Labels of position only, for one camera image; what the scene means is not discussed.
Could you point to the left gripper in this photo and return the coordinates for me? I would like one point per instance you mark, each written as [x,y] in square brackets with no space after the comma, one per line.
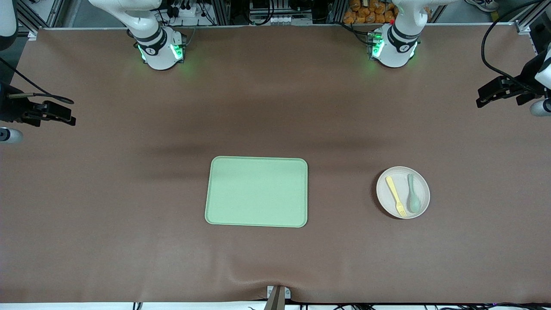
[527,76]

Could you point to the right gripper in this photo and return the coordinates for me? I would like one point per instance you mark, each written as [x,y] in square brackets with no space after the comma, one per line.
[8,108]

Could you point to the round off-white plate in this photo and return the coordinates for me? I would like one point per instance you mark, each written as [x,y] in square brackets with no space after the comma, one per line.
[424,193]

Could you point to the yellow plastic fork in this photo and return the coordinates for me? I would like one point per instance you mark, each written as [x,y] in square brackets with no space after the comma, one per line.
[393,189]

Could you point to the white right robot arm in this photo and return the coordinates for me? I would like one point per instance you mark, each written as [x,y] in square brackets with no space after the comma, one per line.
[157,47]

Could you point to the grey sports shoe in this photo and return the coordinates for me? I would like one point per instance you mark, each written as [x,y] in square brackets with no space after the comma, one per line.
[484,4]

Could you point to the brown table cover mat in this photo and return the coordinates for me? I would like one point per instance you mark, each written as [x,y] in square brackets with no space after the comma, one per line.
[129,237]

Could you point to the pale green plastic spoon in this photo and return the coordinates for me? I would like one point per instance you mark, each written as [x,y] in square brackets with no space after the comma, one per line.
[414,204]

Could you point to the bag of orange items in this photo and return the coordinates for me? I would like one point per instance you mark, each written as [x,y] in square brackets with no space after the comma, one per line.
[366,15]

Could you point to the white power strip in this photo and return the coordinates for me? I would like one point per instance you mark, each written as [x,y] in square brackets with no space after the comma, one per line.
[189,12]

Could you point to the light green rectangular tray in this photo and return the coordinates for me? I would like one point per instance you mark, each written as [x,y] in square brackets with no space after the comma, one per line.
[258,191]

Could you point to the white connector strip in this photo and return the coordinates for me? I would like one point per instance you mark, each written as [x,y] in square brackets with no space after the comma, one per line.
[280,19]

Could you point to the aluminium frame profile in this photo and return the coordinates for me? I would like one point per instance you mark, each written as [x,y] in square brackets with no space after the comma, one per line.
[32,19]
[523,26]

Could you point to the aluminium frame post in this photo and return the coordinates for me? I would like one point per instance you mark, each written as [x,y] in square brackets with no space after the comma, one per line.
[221,10]
[335,10]

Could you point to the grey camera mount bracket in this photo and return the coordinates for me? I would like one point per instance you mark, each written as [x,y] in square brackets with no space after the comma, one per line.
[277,301]

